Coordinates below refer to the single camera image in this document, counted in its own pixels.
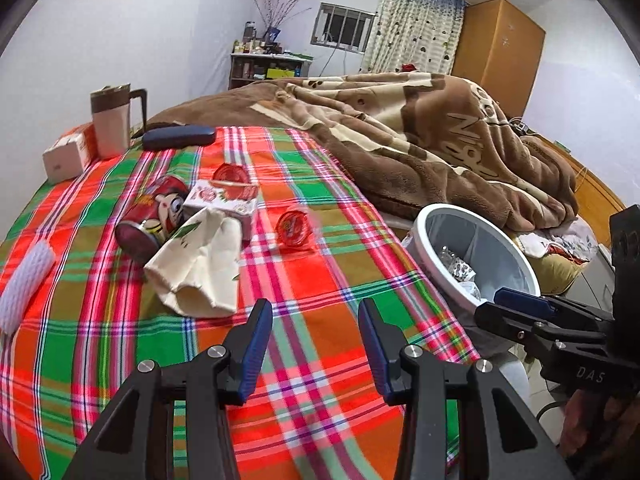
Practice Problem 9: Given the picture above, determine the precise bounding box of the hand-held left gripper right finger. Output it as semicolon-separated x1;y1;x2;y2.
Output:
357;297;576;480

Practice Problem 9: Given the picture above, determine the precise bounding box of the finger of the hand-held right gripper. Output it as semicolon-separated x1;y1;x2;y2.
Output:
495;287;558;317
472;300;615;356

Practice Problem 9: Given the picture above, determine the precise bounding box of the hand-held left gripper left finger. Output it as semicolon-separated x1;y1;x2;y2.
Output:
62;298;273;480

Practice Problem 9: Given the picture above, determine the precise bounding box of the white trash bin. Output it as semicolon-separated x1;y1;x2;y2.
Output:
402;203;542;361

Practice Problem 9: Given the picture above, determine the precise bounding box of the beige paper bag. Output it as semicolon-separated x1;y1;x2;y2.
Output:
144;207;242;317

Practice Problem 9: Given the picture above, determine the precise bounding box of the red and white drink carton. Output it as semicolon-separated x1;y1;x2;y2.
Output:
182;179;260;248

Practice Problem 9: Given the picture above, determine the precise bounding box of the red cartoon can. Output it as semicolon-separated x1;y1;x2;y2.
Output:
115;176;191;262

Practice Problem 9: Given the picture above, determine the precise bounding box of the person's right hand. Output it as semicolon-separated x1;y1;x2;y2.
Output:
557;387;640;461

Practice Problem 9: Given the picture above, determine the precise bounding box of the floral bed sheet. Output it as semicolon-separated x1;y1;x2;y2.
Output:
510;220;601;296

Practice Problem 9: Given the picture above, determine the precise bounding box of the plaid tablecloth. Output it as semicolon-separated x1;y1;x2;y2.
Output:
0;125;481;480

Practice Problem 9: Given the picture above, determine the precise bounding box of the brown printed blanket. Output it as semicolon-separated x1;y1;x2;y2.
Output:
132;72;581;231

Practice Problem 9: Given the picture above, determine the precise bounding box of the dark blue glasses case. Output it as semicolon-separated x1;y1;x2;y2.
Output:
141;125;217;151

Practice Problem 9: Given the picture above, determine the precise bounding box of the white foam net sleeve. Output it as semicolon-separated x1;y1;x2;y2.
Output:
0;241;55;336

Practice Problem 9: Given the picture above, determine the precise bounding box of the wooden wardrobe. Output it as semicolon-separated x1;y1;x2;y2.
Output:
452;0;546;118

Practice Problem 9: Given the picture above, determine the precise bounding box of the beige mug with brown lid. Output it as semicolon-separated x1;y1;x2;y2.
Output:
90;83;148;158

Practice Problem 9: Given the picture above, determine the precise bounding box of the white tissue box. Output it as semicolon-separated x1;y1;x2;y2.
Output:
41;122;98;183

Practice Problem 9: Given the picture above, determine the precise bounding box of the cluttered storage shelf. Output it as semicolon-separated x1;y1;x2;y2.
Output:
229;52;313;92

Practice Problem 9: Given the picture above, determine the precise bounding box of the patterned curtain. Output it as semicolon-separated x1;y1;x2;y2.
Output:
359;0;468;76

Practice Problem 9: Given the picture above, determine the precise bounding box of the vase with branches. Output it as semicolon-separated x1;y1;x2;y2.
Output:
251;0;301;43

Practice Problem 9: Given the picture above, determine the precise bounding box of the barred window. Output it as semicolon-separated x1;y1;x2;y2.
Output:
311;2;378;53

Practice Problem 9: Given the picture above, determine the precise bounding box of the wooden bed frame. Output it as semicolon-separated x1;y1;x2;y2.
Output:
542;137;626;211

